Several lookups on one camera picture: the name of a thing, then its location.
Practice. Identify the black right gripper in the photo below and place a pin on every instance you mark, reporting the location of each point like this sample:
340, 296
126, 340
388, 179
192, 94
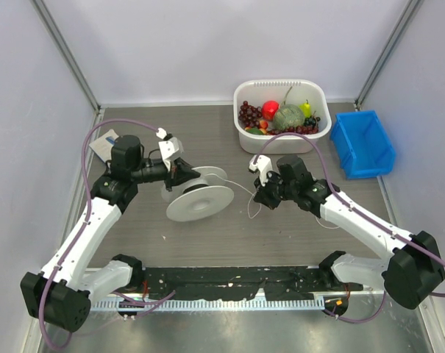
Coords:
262, 193

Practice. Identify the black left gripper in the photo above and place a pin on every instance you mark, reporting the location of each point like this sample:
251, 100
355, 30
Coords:
181, 172

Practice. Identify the white perforated cable spool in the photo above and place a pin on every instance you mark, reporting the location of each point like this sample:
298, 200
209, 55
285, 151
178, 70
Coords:
199, 198

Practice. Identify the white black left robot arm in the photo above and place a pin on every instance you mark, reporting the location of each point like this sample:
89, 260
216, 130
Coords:
62, 294

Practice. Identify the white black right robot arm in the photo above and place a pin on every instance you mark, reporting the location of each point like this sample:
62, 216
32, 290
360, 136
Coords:
407, 266

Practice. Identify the small peach fruit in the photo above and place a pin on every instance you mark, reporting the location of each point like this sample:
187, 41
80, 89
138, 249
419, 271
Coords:
262, 124

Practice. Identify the green netted melon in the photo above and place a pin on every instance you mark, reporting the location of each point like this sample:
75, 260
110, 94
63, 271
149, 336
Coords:
287, 116

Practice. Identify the dark red grape bunch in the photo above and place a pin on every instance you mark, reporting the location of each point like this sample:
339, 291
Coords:
249, 116

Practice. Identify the black grape bunch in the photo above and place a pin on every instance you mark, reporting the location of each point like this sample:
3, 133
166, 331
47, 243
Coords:
312, 121

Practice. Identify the white blue razor package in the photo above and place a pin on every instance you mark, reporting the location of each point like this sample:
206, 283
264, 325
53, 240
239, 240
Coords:
102, 146

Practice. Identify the red apple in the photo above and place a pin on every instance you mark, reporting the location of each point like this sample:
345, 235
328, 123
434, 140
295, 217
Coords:
269, 109

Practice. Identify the yellow green pear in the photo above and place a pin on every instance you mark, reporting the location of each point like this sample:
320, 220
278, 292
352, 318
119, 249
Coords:
306, 109

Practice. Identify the blue plastic bin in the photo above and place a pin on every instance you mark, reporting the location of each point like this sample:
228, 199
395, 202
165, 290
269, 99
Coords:
362, 145

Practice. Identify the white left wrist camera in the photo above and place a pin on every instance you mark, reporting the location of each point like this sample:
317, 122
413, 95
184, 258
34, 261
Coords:
170, 148

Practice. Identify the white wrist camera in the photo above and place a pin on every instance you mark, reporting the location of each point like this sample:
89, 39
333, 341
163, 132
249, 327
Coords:
262, 165
170, 148

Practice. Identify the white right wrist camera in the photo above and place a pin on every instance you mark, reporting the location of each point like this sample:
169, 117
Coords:
262, 165

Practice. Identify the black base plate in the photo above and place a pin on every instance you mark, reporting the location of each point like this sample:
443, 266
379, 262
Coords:
279, 283

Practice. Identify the white slotted cable duct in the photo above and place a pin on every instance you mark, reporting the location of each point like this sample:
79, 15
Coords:
258, 303

